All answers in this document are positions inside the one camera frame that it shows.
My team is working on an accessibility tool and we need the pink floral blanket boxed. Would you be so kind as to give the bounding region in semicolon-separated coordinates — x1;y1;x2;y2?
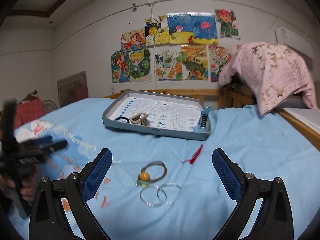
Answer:
219;42;318;116

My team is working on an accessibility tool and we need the orange mermaid drawing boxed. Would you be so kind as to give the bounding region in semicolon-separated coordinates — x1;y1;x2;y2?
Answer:
120;28;146;52

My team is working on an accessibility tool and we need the light blue wrist watch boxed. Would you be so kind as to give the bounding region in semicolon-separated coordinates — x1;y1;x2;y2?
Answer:
194;107;212;133

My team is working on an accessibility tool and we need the blue sea jellyfish drawing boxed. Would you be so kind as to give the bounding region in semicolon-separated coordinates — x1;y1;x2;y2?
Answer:
167;12;218;45

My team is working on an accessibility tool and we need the colourful town drawing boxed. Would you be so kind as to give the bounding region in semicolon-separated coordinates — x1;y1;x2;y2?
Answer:
208;45;232;82

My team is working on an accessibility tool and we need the small wall hatch door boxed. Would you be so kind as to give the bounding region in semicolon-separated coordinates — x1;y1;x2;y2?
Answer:
57;71;88;107

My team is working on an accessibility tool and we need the blond boy drawing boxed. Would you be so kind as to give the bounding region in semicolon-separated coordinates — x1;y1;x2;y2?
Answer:
129;49;152;82

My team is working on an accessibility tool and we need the white mattress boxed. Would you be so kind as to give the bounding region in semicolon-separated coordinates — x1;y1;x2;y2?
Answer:
283;107;320;130

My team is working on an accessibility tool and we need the grey cardboard tray box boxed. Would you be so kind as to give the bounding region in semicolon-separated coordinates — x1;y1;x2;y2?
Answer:
102;90;211;141

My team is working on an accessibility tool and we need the anime girl orange drawing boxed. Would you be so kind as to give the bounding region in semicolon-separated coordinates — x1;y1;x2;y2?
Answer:
111;50;130;83

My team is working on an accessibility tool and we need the person's left hand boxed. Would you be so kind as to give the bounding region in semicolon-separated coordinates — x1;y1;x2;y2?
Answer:
1;166;38;202

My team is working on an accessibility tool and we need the white air conditioner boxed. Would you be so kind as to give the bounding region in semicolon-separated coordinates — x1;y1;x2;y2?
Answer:
275;27;314;70

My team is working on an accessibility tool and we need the landscape hills drawing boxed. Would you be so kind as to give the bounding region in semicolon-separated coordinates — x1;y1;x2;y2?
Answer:
181;44;208;80

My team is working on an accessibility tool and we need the fish and cup drawing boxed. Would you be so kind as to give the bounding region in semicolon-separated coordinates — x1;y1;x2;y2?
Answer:
155;46;183;81

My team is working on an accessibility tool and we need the red checkered box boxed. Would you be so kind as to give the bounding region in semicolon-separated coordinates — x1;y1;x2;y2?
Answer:
14;98;46;129

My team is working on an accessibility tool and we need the red haired girl drawing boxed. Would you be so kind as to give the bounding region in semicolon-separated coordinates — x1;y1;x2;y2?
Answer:
215;9;240;38

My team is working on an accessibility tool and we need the light blue bed sheet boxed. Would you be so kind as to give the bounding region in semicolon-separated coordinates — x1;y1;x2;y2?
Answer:
15;98;319;239

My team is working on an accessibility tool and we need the brown hair tie orange bead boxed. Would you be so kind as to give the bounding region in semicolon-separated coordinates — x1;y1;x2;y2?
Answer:
135;160;168;187

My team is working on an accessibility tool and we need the moon yellow drawing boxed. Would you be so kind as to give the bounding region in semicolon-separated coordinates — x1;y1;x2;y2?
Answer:
145;15;170;47

